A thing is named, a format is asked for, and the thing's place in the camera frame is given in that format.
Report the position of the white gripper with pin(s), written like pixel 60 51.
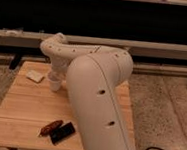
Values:
pixel 58 69

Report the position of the white ceramic cup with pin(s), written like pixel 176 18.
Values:
pixel 55 84

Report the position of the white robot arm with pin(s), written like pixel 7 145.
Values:
pixel 92 73

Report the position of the beige sponge block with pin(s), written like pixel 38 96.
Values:
pixel 34 76

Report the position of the wooden table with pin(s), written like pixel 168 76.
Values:
pixel 28 106

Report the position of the brown sausage-shaped object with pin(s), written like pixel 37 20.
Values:
pixel 46 130

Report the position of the black rectangular box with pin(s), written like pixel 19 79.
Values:
pixel 62 133

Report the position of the beige horizontal rail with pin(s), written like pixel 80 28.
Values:
pixel 16 38

